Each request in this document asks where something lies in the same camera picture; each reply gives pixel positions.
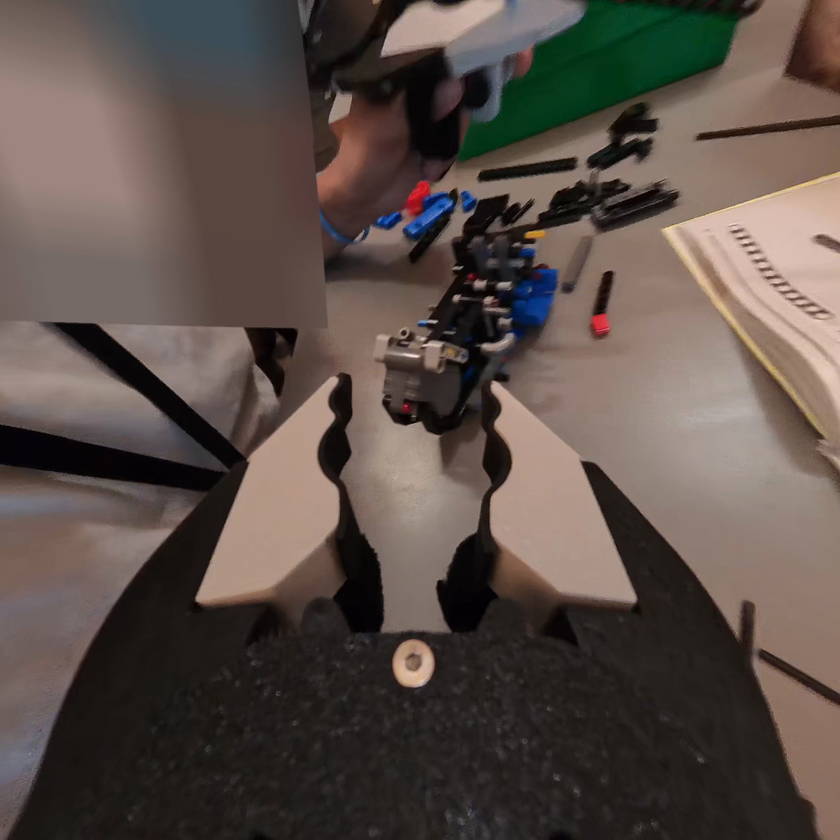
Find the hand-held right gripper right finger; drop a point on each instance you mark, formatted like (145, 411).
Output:
(558, 518)

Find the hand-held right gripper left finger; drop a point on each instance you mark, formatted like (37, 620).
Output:
(275, 518)

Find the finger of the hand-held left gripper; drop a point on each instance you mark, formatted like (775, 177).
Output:
(485, 26)

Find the lego truck chassis model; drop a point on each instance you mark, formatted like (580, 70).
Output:
(472, 308)

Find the long black lego beam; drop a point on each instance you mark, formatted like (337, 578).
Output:
(525, 169)

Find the small blue lego connector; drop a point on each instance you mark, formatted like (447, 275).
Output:
(468, 201)

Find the black square lego plate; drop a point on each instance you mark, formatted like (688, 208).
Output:
(489, 213)

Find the red lego wheel hub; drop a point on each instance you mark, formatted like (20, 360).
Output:
(418, 197)

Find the pile of black lego pieces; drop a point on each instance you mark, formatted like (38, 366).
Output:
(571, 200)

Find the large blue lego panel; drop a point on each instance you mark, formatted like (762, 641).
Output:
(430, 216)

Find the black lego connector pieces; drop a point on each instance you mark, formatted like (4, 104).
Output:
(623, 141)

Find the black lego beam with holes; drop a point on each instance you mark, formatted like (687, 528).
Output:
(430, 241)

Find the grey lego beam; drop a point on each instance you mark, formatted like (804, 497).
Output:
(577, 262)

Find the black lego beam red bush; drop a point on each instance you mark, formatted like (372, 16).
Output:
(602, 305)

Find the long thin black lego axle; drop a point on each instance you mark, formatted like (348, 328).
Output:
(768, 128)

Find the short black lego axle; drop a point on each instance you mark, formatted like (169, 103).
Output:
(800, 679)

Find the person's left hand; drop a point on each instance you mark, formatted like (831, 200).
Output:
(374, 164)

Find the green plastic bin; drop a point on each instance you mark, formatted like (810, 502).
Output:
(623, 59)

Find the blue wristband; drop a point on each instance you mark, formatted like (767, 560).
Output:
(334, 229)

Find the open instruction booklet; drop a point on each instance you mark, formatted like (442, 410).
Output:
(774, 315)

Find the black lego frame piece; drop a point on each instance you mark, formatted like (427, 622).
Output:
(636, 207)

